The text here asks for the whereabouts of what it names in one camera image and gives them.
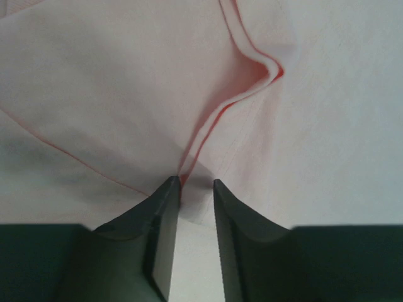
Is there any salmon pink t shirt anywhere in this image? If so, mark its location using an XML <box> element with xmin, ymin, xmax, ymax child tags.
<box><xmin>1</xmin><ymin>1</ymin><xmax>402</xmax><ymax>301</ymax></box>

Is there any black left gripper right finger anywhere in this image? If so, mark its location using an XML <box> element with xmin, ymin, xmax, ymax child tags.
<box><xmin>213</xmin><ymin>179</ymin><xmax>293</xmax><ymax>301</ymax></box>

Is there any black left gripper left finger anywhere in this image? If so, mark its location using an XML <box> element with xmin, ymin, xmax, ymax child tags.
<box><xmin>56</xmin><ymin>176</ymin><xmax>181</xmax><ymax>301</ymax></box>

